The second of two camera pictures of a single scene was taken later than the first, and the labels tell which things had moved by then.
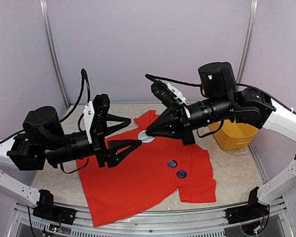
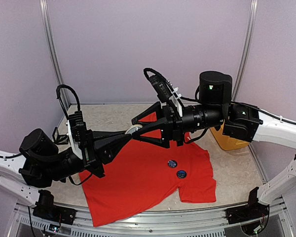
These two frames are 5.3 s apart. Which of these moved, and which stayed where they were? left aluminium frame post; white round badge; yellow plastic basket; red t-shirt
Moved: white round badge
Stayed: red t-shirt; left aluminium frame post; yellow plastic basket
